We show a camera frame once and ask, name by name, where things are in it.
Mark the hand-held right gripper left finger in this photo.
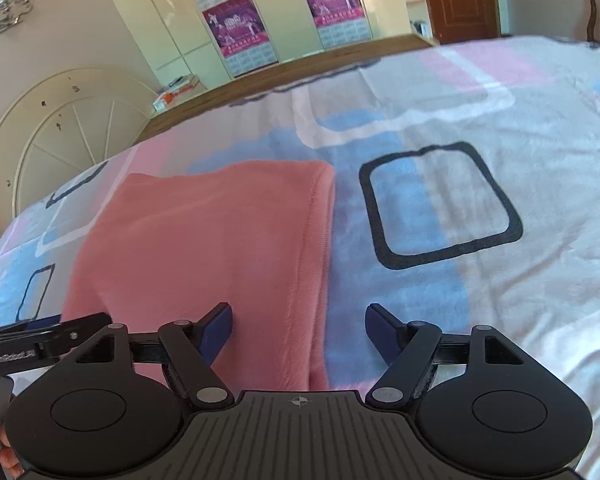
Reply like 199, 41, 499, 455
75, 302, 236, 408

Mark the brown wooden door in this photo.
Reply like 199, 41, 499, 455
415, 0, 503, 45

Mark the wooden bed frame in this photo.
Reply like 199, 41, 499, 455
137, 34, 436, 148

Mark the cream headboard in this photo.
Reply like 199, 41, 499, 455
0, 65, 161, 251

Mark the person's left hand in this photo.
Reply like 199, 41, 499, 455
0, 422, 26, 480

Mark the cream wardrobe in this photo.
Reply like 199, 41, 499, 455
92, 0, 426, 86

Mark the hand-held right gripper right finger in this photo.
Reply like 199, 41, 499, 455
365, 303, 526, 408

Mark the pink shirt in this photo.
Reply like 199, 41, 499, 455
60, 160, 337, 391

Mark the printed bedsheet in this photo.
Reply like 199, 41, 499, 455
0, 35, 600, 480

